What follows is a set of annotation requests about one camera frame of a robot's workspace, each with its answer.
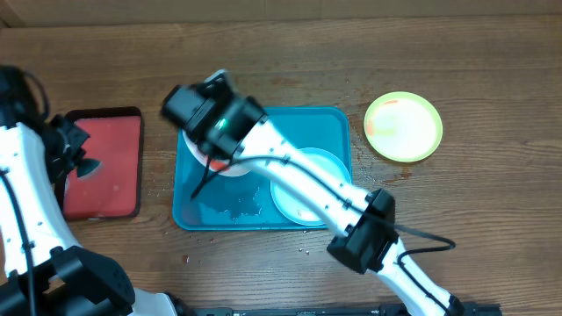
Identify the dark green sponge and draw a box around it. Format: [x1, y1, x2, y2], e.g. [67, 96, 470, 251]
[76, 158, 101, 178]

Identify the white plate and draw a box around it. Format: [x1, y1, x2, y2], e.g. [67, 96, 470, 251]
[182, 131, 249, 177]

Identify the yellow-green plate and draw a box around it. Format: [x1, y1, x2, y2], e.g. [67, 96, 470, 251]
[364, 91, 443, 163]

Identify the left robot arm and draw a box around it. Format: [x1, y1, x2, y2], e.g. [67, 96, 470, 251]
[1, 66, 194, 315]

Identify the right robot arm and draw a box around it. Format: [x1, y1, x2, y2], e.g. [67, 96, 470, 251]
[161, 69, 464, 315]

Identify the red tray with dark rim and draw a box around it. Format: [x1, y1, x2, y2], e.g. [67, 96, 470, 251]
[55, 106, 144, 220]

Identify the teal plastic tray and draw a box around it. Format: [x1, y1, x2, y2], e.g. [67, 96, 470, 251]
[172, 107, 352, 231]

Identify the light blue plate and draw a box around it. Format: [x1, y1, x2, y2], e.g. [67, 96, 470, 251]
[270, 147, 351, 226]

